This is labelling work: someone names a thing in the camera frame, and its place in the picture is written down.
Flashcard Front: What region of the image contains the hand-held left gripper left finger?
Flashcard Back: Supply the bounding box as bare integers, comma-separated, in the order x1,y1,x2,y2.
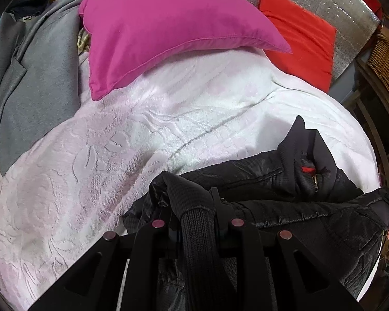
27,218,182,311

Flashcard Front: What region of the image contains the beige braided cord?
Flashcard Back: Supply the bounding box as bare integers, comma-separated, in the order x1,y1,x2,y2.
77,29,92,54

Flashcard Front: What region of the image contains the black puffer jacket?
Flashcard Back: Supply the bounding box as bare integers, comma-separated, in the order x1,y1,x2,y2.
121,115,389,311

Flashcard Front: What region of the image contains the pink pillow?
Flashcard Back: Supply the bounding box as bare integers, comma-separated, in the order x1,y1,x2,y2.
79,0,292,101

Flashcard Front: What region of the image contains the silver foil insulation mat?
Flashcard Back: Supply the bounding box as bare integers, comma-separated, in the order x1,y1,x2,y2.
185,0,381,81

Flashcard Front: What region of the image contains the grey coat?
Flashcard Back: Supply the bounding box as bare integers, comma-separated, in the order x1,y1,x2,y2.
0,0,91,177

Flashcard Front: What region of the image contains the white embossed bedspread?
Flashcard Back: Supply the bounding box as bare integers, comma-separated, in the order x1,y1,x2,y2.
0,47,381,311

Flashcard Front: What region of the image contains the red pillow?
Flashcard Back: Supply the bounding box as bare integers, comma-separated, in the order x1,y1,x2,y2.
258,0,338,93

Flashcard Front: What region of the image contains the navy garment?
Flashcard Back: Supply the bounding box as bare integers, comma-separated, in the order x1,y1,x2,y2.
6,0,52,23

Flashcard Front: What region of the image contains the wooden shelf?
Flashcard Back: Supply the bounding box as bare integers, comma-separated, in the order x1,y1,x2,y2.
342,58,389,185

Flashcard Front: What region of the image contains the wicker basket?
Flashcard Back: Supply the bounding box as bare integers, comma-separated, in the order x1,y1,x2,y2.
366,32,389,107

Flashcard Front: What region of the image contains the red cloth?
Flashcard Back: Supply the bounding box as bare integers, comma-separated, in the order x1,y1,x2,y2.
360,0,385,20

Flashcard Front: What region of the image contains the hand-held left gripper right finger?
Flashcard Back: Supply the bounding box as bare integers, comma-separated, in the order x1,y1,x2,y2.
210,187,365,311

